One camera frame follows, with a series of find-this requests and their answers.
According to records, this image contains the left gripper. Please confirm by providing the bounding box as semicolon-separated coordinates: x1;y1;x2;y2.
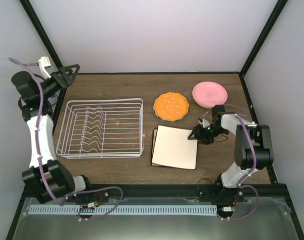
38;64;81;99

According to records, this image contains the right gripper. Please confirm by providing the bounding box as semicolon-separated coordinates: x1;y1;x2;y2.
188;124;228;145

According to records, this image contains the cream square plate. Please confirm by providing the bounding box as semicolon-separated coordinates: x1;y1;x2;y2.
152;125;198;170

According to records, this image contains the teal dotted plate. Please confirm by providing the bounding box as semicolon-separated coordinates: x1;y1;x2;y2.
153;111;184;124

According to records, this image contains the square floral plate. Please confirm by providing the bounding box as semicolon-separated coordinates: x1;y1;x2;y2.
151;128;159;167

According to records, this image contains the orange dotted scalloped plate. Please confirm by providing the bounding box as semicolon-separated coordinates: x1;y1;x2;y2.
153;92;189;122

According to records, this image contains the pink round plate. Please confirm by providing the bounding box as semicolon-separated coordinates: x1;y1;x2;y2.
192;81;228;105

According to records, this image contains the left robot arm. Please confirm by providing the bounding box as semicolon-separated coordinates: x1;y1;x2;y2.
11;64;94;204

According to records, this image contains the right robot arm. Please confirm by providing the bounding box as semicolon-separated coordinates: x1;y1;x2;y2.
188;105;274;202

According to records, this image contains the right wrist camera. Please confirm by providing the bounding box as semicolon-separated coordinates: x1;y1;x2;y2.
198;117;210;128

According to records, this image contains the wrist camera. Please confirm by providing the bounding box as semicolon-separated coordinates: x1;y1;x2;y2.
37;56;51;79
198;117;210;128

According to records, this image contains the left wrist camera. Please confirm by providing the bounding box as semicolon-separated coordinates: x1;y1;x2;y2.
37;56;51;79

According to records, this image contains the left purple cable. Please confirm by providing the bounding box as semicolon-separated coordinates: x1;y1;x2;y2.
8;57;124;223

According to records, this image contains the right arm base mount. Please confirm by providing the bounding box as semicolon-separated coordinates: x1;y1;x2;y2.
197;184;241;203

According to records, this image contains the white wire dish rack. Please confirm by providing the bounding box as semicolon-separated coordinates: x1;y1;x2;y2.
56;98;144;159

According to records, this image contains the black front frame rail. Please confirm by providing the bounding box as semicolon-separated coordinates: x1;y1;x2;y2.
24;183;287;201

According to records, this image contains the slotted cable duct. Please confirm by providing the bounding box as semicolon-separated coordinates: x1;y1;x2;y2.
28;204;217;216

